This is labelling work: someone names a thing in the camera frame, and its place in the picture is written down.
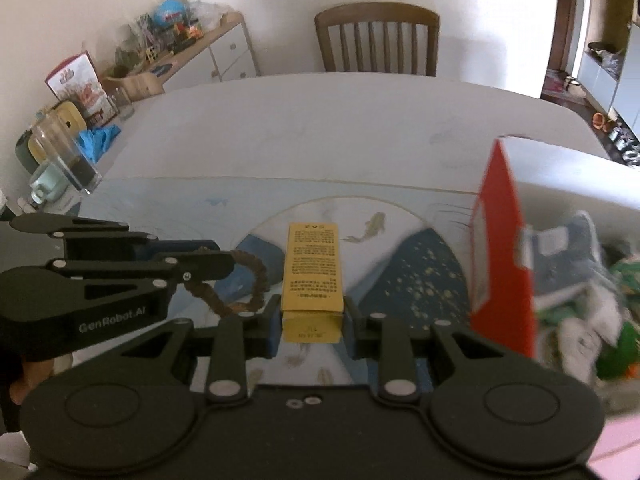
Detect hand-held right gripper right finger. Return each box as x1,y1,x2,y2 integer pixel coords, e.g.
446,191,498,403
342,297,531,403

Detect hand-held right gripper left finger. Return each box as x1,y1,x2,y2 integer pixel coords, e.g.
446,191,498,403
107,296,283,403

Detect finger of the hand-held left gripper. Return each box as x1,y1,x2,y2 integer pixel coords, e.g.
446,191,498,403
0,250,236,322
10,213,221,261

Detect brown braided ring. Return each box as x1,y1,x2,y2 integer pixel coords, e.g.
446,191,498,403
185,249,271,317

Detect yellow carton box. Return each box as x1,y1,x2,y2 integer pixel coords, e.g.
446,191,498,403
280,222,346,345

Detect red white cardboard box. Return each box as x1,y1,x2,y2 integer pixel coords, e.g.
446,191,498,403
470,135,640,411

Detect white green cat pouch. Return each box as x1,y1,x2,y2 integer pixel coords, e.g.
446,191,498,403
535,255,640,381

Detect blue white packet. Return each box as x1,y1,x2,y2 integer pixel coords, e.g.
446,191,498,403
522,212,608,311

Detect person's left hand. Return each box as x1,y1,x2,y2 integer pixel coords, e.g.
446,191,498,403
7,357,56,406

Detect tall glass tumbler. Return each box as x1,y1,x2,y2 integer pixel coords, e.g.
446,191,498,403
32,112,103,195

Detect pale green mug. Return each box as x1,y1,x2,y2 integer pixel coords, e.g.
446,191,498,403
27,160,71,205

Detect blue cloth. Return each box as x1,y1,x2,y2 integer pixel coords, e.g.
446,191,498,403
75,125,123,163

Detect small drinking glass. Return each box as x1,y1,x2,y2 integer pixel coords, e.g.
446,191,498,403
107,87,136,121

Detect dark green yellow tissue box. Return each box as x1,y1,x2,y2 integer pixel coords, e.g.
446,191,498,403
15,100,86,173

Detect wooden holder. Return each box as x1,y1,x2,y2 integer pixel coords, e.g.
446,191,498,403
100,72,166,103

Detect red white paper bag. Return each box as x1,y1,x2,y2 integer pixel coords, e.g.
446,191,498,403
45,51,118,126

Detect wooden white sideboard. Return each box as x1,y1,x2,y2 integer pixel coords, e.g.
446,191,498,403
150,12,261,92

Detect blue globe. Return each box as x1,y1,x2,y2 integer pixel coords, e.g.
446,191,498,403
152,0,193,28

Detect clear plastic bag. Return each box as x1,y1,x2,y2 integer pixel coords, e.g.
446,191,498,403
192,0,231,28

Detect pink paper sheet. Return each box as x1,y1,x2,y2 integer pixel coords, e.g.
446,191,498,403
590,412,640,480

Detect wooden chair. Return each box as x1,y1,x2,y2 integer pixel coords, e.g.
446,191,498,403
314,3,441,77

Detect patterned entry rug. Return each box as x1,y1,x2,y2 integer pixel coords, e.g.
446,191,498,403
542,67,591,106

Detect grey white sneakers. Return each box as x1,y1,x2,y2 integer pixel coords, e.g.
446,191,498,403
607,122,640,168

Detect white hallway cabinet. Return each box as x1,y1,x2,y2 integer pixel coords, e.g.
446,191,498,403
575,0,640,146

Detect grey plastic bag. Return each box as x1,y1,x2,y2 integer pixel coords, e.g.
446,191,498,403
597,50,626,81

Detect brown door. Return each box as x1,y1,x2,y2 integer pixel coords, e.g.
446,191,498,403
540,0,593,101

